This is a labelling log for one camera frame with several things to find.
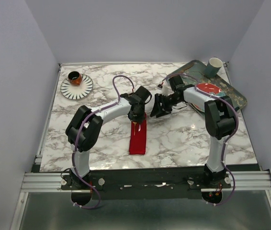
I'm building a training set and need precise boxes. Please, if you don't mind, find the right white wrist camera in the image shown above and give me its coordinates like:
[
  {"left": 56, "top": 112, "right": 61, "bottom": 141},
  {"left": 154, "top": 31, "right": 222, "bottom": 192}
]
[{"left": 158, "top": 82, "right": 169, "bottom": 96}]

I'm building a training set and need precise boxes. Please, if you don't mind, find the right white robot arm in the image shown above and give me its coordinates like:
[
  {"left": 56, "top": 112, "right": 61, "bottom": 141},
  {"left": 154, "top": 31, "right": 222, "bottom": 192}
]
[{"left": 150, "top": 74, "right": 239, "bottom": 188}]

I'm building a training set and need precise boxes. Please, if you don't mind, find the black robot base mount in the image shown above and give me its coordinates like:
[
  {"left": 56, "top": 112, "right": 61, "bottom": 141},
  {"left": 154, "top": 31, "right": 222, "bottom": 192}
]
[{"left": 61, "top": 166, "right": 231, "bottom": 209}]

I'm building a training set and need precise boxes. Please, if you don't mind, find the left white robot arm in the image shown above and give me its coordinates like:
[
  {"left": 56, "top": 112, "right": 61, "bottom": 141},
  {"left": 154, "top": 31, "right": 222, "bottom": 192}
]
[{"left": 66, "top": 86, "right": 152, "bottom": 189}]

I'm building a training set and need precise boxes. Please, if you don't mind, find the green floral tray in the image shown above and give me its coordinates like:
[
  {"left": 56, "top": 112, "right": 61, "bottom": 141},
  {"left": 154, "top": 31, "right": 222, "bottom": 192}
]
[{"left": 170, "top": 60, "right": 247, "bottom": 109}]

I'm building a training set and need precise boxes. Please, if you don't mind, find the striped white saucer plate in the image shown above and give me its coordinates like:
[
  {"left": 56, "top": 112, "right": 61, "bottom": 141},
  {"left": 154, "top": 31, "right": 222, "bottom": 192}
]
[{"left": 60, "top": 74, "right": 94, "bottom": 100}]

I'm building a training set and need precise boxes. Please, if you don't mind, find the aluminium rail frame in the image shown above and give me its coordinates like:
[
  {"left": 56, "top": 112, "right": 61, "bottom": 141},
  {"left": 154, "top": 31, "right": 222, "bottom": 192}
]
[{"left": 12, "top": 164, "right": 271, "bottom": 230}]

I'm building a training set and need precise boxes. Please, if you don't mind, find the red blue patterned plate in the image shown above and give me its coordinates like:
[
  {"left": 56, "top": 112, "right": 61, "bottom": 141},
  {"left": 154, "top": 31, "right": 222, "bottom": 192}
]
[{"left": 191, "top": 83, "right": 226, "bottom": 113}]

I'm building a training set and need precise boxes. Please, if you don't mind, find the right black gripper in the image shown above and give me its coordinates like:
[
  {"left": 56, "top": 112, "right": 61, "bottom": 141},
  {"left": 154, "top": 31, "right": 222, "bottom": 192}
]
[{"left": 150, "top": 93, "right": 182, "bottom": 118}]

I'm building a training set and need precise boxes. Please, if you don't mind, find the red cloth napkin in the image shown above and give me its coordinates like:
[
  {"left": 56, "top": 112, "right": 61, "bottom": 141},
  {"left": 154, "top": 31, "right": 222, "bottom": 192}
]
[{"left": 129, "top": 114, "right": 147, "bottom": 155}]

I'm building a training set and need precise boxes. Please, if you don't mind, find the brown black teacup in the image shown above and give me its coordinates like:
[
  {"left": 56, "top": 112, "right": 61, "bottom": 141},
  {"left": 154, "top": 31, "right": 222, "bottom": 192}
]
[{"left": 68, "top": 71, "right": 82, "bottom": 86}]

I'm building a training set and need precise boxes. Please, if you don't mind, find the dark green white cup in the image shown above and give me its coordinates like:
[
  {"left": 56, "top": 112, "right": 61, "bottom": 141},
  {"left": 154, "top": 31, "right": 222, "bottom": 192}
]
[{"left": 204, "top": 57, "right": 223, "bottom": 78}]

